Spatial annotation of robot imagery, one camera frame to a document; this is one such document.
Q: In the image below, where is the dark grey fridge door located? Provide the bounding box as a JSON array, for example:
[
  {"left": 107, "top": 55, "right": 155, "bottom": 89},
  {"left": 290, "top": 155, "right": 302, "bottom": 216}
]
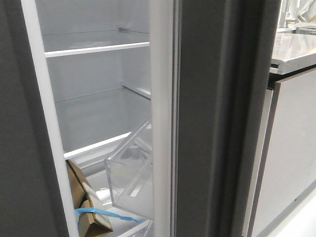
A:
[
  {"left": 175, "top": 0, "right": 280, "bottom": 237},
  {"left": 0, "top": 0, "right": 78, "bottom": 237}
]

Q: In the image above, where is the clear plastic door bin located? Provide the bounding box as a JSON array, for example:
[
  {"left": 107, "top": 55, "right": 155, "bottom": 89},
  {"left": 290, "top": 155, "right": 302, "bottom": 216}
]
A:
[{"left": 105, "top": 119, "right": 154, "bottom": 219}]

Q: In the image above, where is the lower glass fridge shelf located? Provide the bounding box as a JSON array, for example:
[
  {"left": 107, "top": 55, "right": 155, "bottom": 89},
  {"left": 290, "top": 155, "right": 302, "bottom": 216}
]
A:
[{"left": 55, "top": 87, "right": 151, "bottom": 159}]

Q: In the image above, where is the glass fridge shelf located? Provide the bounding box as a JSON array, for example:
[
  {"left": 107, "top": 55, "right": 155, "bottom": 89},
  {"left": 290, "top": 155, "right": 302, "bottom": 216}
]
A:
[
  {"left": 55, "top": 87, "right": 151, "bottom": 159},
  {"left": 42, "top": 28, "right": 150, "bottom": 58}
]

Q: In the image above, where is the white fridge body interior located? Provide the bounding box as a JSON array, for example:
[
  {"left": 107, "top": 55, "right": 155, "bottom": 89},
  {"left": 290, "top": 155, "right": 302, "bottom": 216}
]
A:
[{"left": 35, "top": 0, "right": 174, "bottom": 237}]

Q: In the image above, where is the clear lower fridge drawer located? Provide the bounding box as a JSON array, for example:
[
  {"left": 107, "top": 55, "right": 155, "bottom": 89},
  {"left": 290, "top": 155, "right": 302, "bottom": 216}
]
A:
[{"left": 87, "top": 170, "right": 153, "bottom": 237}]

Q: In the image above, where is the upper glass fridge shelf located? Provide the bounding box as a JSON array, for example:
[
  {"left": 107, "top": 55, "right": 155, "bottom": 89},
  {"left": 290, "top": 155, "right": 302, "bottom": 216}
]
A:
[{"left": 42, "top": 28, "right": 150, "bottom": 58}]

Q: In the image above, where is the brown cardboard box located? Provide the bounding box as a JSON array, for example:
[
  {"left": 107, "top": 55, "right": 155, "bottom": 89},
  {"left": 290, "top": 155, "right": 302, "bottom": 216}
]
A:
[{"left": 66, "top": 160, "right": 113, "bottom": 237}]

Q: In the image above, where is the blue plastic tape strip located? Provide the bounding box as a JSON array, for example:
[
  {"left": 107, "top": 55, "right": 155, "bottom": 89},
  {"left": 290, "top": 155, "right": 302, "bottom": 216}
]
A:
[{"left": 75, "top": 207, "right": 145, "bottom": 224}]

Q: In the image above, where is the white kitchen cabinet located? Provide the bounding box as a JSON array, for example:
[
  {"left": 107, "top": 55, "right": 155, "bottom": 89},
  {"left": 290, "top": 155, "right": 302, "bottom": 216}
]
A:
[{"left": 242, "top": 68, "right": 316, "bottom": 237}]

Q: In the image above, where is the white marble countertop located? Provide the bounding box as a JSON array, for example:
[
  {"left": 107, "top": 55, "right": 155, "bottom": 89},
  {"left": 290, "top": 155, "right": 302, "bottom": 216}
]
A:
[{"left": 270, "top": 25, "right": 316, "bottom": 75}]

